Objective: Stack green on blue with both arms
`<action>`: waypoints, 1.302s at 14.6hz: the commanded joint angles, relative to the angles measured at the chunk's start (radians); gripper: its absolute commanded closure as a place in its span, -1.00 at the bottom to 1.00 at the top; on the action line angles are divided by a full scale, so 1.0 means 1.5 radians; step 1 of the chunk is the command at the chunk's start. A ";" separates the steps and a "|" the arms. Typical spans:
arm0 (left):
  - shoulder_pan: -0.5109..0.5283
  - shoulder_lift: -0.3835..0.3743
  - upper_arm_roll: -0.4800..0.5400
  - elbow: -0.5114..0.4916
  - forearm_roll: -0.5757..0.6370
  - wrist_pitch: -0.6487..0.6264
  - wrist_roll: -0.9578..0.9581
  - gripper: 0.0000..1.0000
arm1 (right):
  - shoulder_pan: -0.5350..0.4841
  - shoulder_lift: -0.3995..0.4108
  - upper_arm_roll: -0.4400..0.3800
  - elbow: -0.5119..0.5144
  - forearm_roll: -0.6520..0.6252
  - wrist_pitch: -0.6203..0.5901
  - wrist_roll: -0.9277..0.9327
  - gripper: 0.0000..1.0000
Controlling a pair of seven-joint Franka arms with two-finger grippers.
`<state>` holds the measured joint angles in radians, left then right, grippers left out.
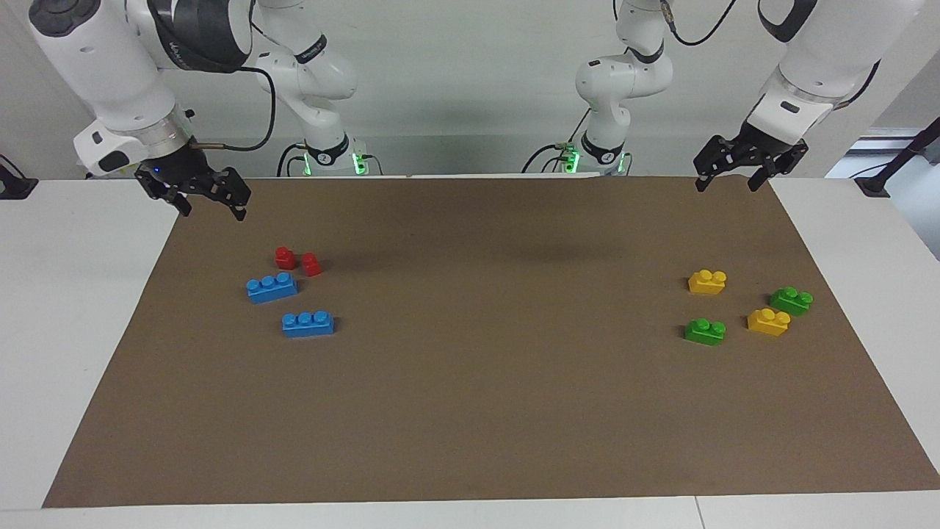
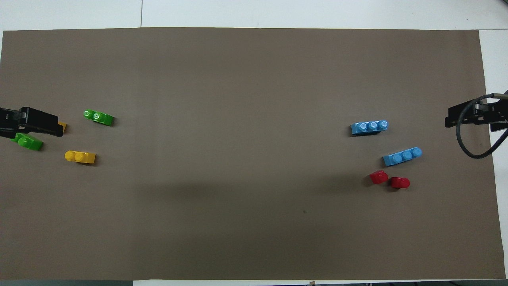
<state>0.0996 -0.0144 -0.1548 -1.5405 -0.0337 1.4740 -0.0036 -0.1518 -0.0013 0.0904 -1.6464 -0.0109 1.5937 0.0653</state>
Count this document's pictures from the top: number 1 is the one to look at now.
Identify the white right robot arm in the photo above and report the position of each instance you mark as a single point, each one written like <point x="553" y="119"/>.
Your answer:
<point x="103" y="66"/>

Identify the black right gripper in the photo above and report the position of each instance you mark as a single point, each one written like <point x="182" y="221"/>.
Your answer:
<point x="180" y="165"/>

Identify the yellow two-stud toy brick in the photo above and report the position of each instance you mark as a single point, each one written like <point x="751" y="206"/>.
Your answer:
<point x="706" y="283"/>
<point x="768" y="323"/>

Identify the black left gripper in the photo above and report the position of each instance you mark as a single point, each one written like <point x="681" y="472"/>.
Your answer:
<point x="760" y="143"/>

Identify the green two-stud toy brick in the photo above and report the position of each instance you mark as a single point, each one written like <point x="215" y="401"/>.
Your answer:
<point x="791" y="302"/>
<point x="705" y="333"/>

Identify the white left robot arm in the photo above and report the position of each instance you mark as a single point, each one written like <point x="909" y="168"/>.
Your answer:
<point x="624" y="73"/>

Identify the brown paper mat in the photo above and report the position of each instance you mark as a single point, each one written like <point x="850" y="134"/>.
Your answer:
<point x="470" y="382"/>

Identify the blue three-stud toy brick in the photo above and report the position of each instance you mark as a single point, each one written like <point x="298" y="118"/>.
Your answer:
<point x="272" y="289"/>
<point x="308" y="325"/>

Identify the red one-stud toy brick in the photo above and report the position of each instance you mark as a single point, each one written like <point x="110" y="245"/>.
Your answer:
<point x="285" y="258"/>
<point x="312" y="266"/>

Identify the black table clamp stand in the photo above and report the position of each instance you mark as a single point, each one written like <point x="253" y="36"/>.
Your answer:
<point x="874" y="184"/>
<point x="15" y="187"/>

